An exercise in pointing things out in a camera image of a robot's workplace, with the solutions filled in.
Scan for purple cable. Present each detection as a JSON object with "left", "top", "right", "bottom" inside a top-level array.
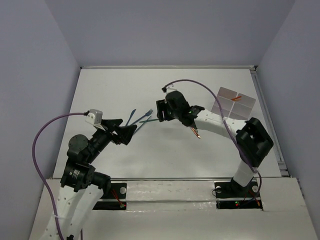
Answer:
[
  {"left": 161, "top": 79, "right": 263, "bottom": 198},
  {"left": 31, "top": 111, "right": 88, "bottom": 240}
]

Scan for blue plastic knife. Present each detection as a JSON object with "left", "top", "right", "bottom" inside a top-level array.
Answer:
[{"left": 125, "top": 108, "right": 137, "bottom": 126}]

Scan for copper metal spoon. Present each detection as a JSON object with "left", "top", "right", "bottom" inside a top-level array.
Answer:
[{"left": 191, "top": 127, "right": 198, "bottom": 135}]

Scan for orange plastic fork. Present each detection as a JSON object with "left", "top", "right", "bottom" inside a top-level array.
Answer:
[{"left": 231, "top": 96, "right": 242, "bottom": 101}]

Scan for white divided container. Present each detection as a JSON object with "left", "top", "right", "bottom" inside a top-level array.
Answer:
[{"left": 216, "top": 87, "right": 256, "bottom": 121}]

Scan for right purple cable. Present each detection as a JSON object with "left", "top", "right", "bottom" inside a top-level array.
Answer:
[{"left": 161, "top": 79, "right": 263, "bottom": 198}]

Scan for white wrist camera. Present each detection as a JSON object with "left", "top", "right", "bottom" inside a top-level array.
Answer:
[
  {"left": 161, "top": 84, "right": 177, "bottom": 94},
  {"left": 85, "top": 109, "right": 103, "bottom": 126}
]

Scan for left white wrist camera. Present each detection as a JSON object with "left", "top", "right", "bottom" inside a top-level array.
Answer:
[{"left": 85, "top": 109, "right": 103, "bottom": 126}]

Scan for teal plastic fork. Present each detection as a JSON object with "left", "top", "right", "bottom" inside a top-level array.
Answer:
[{"left": 139, "top": 118, "right": 159, "bottom": 123}]

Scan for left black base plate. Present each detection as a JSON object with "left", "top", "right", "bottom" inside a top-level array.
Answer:
[{"left": 93, "top": 182, "right": 127, "bottom": 211}]

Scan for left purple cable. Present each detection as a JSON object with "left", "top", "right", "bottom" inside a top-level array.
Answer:
[{"left": 31, "top": 111, "right": 88, "bottom": 240}]

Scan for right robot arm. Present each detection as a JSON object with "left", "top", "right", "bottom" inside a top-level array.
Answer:
[{"left": 156, "top": 90, "right": 274, "bottom": 196}]

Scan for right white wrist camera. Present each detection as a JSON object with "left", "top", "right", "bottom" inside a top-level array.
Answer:
[{"left": 161, "top": 84, "right": 177, "bottom": 94}]

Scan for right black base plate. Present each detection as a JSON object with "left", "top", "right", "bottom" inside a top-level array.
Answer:
[{"left": 211, "top": 181, "right": 263, "bottom": 210}]

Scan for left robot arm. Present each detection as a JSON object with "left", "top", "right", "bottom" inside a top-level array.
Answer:
[{"left": 41, "top": 113, "right": 137, "bottom": 240}]

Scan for blue plastic fork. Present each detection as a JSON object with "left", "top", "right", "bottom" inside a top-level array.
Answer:
[{"left": 130, "top": 108, "right": 153, "bottom": 125}]

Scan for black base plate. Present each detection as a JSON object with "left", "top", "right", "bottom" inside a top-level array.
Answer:
[
  {"left": 211, "top": 181, "right": 263, "bottom": 210},
  {"left": 93, "top": 182, "right": 127, "bottom": 211}
]

